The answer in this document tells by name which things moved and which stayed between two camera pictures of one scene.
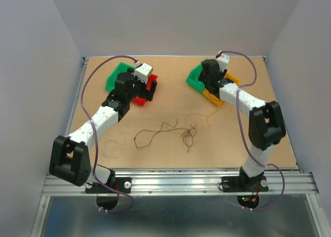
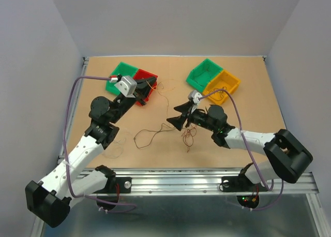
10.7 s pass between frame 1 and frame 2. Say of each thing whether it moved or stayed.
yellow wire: moved
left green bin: stayed
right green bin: stayed
